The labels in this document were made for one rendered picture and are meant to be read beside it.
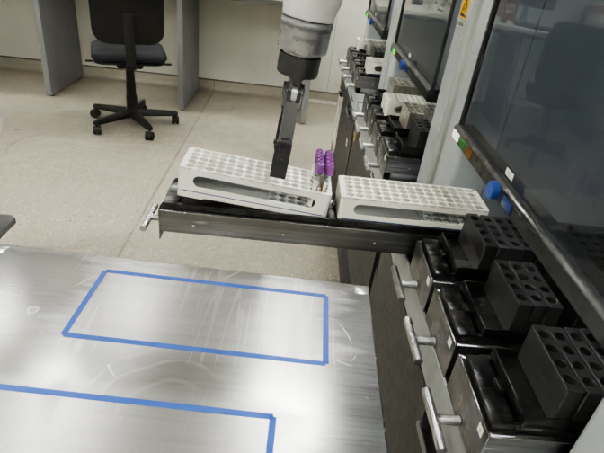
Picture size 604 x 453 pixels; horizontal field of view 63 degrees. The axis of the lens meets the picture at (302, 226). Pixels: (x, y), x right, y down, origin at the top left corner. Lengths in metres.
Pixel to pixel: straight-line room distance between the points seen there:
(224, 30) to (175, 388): 4.05
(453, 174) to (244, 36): 3.54
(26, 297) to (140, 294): 0.15
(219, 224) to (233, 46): 3.61
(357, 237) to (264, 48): 3.61
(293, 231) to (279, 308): 0.28
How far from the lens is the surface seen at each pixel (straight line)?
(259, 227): 0.98
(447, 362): 0.81
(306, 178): 1.01
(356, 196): 0.98
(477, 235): 0.92
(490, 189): 0.84
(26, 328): 0.74
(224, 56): 4.55
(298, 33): 0.88
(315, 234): 0.99
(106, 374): 0.66
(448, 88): 1.24
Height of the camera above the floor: 1.30
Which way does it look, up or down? 31 degrees down
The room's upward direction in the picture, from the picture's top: 7 degrees clockwise
